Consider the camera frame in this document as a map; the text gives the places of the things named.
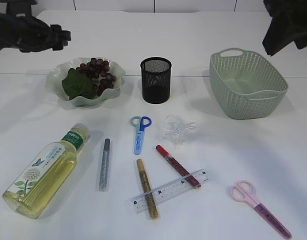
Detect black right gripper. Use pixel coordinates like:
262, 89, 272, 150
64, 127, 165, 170
0, 13, 71, 53

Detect black mesh pen holder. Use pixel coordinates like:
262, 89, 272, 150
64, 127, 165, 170
140, 57, 172, 104

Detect yellow tea bottle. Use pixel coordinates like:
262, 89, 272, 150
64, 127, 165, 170
2, 123, 90, 219

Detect clear plastic ruler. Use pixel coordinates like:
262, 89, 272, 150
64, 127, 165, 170
126, 168, 211, 214

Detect green woven plastic basket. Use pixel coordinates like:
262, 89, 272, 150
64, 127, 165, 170
209, 48, 289, 120

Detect gold glitter pen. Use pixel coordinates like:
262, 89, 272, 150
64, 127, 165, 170
136, 158, 159, 220

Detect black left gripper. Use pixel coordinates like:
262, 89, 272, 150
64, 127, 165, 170
262, 0, 307, 56

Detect blue capped scissors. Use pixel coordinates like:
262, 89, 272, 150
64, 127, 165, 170
130, 116, 152, 155

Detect purple grape bunch with leaves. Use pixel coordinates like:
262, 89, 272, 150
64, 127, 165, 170
61, 57, 117, 100

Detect green wavy glass plate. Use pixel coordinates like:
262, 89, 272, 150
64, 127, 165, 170
45, 57, 126, 107

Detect red glitter pen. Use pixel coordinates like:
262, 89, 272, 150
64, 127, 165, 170
155, 145, 201, 189

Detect pink capped scissors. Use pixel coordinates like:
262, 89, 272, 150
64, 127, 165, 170
229, 180, 292, 240

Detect silver glitter pen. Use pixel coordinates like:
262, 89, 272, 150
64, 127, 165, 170
98, 138, 111, 192

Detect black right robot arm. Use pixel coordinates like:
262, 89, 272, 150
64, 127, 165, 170
0, 0, 71, 53

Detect clear plastic sheet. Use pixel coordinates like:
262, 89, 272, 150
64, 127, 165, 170
162, 115, 197, 149

